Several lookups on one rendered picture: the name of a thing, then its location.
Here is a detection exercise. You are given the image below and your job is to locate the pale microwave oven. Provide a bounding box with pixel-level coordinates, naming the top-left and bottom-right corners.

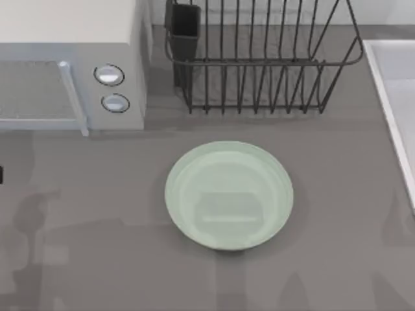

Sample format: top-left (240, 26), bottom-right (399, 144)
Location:
top-left (0, 0), bottom-right (153, 137)

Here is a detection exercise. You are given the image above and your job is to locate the microwave door handle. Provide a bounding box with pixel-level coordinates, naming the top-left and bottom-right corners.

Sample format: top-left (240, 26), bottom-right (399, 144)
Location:
top-left (58, 61), bottom-right (89, 137)

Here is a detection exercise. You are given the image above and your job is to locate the dark cutlery holder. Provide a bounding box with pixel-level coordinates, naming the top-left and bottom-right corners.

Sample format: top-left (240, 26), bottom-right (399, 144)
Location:
top-left (165, 0), bottom-right (202, 87)

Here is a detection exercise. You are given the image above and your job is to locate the small microwave knob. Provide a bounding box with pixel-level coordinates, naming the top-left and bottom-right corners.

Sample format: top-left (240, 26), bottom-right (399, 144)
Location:
top-left (101, 93), bottom-right (131, 113)

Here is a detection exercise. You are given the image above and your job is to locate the large microwave knob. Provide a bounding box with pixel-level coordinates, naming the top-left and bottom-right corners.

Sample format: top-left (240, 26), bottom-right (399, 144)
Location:
top-left (93, 63), bottom-right (126, 87)

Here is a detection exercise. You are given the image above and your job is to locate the microwave glass door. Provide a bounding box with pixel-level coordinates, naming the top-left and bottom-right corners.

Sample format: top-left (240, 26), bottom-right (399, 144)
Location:
top-left (0, 60), bottom-right (82, 131)

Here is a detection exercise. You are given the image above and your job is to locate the dark wire dish rack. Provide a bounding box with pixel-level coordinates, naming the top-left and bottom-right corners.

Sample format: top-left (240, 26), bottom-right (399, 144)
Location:
top-left (163, 0), bottom-right (364, 115)

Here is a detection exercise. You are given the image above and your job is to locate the pale green plate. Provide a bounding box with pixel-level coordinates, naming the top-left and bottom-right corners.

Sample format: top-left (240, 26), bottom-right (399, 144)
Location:
top-left (164, 140), bottom-right (294, 252)

